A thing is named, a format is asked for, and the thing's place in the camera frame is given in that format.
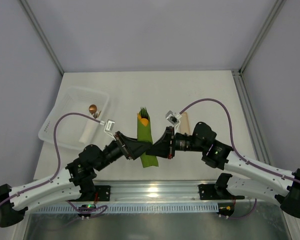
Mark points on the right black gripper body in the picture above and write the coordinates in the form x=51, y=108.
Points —
x=169, y=142

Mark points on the green paper napkin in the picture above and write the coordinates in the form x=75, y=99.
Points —
x=144, y=134

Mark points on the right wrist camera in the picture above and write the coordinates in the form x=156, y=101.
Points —
x=174, y=118

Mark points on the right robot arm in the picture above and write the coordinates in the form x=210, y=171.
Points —
x=242, y=176

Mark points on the white plastic basket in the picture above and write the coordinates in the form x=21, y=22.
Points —
x=74, y=100

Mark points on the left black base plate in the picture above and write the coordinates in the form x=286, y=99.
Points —
x=101, y=193

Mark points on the orange plastic spoon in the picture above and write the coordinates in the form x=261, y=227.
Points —
x=144, y=121

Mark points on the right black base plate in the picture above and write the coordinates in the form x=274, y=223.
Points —
x=211, y=191

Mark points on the right aluminium frame rail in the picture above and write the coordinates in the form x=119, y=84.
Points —
x=258, y=142

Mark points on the aluminium front rail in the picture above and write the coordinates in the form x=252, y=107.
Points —
x=154, y=191

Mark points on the copper round ball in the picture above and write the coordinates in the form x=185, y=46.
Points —
x=92, y=109

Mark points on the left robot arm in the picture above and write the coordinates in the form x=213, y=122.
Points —
x=72, y=183

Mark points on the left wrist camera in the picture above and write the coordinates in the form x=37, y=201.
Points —
x=108, y=127

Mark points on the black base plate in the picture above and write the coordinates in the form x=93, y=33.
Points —
x=211, y=191
x=101, y=193

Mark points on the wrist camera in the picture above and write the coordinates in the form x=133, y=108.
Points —
x=174, y=118
x=108, y=127

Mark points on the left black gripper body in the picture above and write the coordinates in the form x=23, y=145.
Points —
x=123, y=146

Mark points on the white slotted cable duct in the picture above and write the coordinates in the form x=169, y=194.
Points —
x=140, y=208

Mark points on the iridescent metal fork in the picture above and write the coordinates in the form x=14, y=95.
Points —
x=143, y=113

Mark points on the beige utensil tray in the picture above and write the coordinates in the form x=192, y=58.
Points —
x=184, y=127

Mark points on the white rolled napkin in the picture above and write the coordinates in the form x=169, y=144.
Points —
x=88, y=131

